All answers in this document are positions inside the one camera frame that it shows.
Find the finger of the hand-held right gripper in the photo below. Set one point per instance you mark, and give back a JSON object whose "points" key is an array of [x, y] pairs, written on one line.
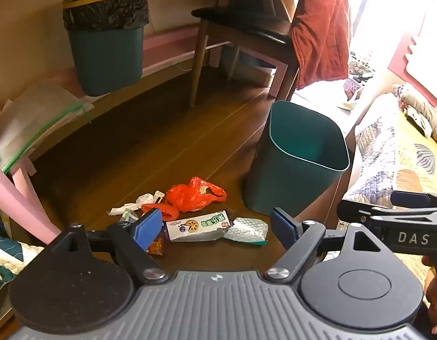
{"points": [[356, 211], [417, 199]]}

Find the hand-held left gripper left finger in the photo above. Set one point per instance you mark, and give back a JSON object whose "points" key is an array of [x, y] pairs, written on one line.
{"points": [[147, 228]]}

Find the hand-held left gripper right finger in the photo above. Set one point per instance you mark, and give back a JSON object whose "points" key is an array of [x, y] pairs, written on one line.
{"points": [[280, 225]]}

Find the orange patterned snack wrapper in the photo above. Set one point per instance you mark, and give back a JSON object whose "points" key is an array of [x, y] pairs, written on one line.
{"points": [[155, 247]]}

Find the white green snack packet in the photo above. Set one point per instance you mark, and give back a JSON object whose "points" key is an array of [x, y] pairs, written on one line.
{"points": [[197, 226]]}

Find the orange plastic bag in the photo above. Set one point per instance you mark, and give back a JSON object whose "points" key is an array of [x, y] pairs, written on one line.
{"points": [[186, 196]]}

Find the teal trash bin yellow rim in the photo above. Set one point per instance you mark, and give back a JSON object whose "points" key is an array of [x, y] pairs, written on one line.
{"points": [[105, 60]]}

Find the black trash bag liner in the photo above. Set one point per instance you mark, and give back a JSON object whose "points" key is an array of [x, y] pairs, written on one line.
{"points": [[105, 14]]}

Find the crumpled white tissue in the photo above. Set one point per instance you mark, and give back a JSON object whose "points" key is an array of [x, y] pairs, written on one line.
{"points": [[144, 199]]}

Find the white torn wrapper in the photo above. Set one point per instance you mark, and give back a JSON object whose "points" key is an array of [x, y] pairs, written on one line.
{"points": [[121, 209]]}

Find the small white plastic piece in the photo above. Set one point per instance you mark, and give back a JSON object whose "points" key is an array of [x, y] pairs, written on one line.
{"points": [[159, 196]]}

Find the patterned bed quilt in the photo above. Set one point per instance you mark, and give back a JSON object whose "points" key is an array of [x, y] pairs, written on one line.
{"points": [[378, 148]]}

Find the floral cloth pile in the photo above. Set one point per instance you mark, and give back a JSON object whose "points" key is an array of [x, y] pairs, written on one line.
{"points": [[420, 109]]}

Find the purple printed box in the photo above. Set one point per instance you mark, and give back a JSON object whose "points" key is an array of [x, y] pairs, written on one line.
{"points": [[352, 88]]}

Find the teal patterned cloth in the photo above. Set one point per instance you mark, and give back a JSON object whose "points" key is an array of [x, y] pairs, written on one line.
{"points": [[7, 265]]}

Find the clear zip plastic bag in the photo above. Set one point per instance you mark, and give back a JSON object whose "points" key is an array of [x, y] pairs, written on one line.
{"points": [[38, 120]]}

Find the rust red knit sweater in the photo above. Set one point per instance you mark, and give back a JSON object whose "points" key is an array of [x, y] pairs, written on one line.
{"points": [[321, 39]]}

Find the dark wooden chair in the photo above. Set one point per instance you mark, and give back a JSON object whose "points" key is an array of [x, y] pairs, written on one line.
{"points": [[247, 32]]}

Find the pink table frame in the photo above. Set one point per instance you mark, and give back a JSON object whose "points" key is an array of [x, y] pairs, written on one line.
{"points": [[13, 198]]}

